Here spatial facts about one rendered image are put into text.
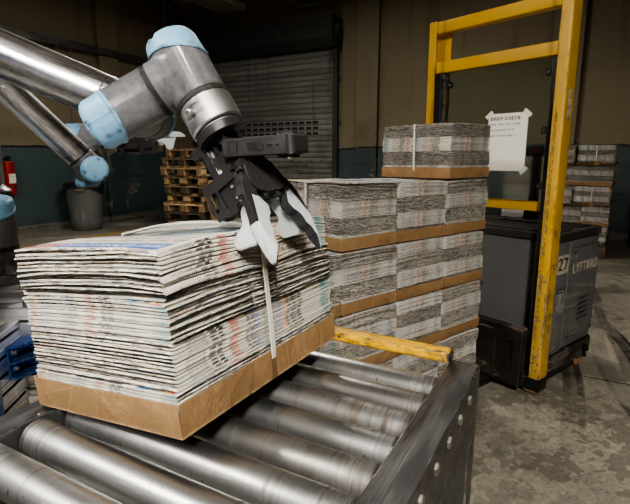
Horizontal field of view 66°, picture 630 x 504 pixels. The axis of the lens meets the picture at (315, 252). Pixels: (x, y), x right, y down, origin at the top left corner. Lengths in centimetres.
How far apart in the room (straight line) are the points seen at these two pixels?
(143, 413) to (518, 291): 232
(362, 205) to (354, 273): 24
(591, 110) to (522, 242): 549
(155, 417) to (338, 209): 114
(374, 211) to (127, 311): 125
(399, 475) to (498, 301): 226
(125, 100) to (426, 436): 59
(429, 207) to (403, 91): 663
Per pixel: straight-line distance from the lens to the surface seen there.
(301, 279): 77
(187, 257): 57
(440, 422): 71
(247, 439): 68
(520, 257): 270
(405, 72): 858
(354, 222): 167
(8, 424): 80
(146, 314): 59
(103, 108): 73
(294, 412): 72
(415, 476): 61
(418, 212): 192
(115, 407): 68
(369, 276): 177
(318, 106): 909
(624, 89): 807
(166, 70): 71
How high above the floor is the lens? 115
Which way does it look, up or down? 11 degrees down
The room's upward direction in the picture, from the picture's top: straight up
